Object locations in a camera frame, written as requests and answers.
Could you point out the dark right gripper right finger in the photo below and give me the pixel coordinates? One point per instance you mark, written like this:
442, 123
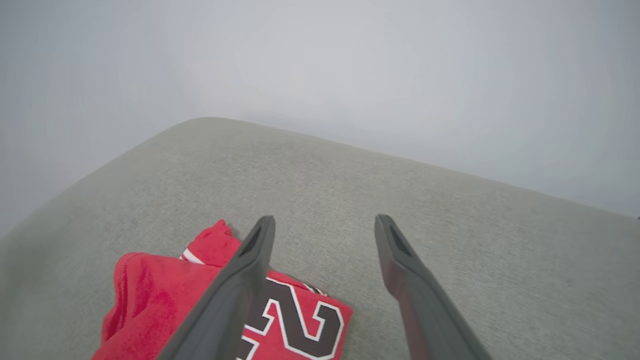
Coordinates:
425, 310

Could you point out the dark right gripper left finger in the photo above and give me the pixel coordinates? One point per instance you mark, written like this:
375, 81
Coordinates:
230, 295

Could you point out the red and white jersey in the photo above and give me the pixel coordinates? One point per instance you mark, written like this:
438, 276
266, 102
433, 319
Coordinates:
145, 300

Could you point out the grey fabric sofa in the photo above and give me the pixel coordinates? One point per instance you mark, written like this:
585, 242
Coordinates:
350, 200

